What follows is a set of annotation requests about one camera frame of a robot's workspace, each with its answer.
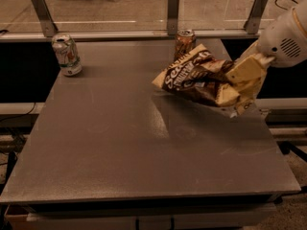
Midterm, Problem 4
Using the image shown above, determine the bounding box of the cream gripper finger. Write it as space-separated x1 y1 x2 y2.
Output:
237 41 258 61
225 55 274 107

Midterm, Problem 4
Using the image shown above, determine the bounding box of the brown sea salt chip bag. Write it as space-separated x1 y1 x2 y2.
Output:
153 44 253 118

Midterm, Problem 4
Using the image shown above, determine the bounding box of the orange soda can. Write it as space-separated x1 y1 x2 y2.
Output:
174 29 196 60

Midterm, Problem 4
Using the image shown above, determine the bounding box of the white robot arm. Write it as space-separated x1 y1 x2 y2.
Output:
256 0 307 109

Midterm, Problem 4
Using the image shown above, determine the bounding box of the white green soda can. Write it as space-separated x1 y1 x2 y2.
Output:
52 34 82 77

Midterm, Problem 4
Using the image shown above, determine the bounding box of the right metal bracket post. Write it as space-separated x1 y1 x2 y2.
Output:
244 0 269 35

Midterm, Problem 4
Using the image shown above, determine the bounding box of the metal bracket post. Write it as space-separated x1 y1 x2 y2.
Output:
167 0 179 35
244 0 269 35
31 0 58 37

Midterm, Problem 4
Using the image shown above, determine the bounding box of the middle metal bracket post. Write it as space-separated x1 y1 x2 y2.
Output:
167 0 179 35

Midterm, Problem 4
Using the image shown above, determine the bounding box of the black cable at left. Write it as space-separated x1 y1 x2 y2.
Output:
0 102 37 123

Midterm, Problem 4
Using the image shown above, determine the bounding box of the left metal bracket post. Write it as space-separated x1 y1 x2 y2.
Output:
31 0 58 37

